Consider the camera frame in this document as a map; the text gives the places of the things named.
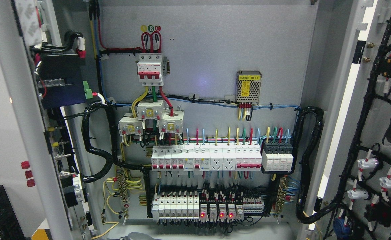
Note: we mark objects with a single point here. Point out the grey robotic right hand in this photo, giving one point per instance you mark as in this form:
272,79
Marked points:
138,236

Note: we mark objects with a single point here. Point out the grey cabinet door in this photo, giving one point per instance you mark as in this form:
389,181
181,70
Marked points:
54,206
344,157

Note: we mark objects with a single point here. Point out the lower relay breaker row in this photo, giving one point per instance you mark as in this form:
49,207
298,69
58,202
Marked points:
206,205

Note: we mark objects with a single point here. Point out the white current transformers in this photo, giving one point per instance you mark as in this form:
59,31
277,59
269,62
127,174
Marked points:
149,114

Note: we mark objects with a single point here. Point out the white socket breaker row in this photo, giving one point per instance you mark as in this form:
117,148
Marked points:
207,157

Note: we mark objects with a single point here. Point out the red terminal connector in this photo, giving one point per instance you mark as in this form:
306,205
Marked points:
25,165

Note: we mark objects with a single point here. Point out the black surge protector modules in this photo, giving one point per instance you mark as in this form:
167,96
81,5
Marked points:
277,158

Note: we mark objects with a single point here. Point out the red white main breaker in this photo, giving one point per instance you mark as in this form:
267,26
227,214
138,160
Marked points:
150,69

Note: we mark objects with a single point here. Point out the perforated metal power supply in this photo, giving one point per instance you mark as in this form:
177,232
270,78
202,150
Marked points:
248,86

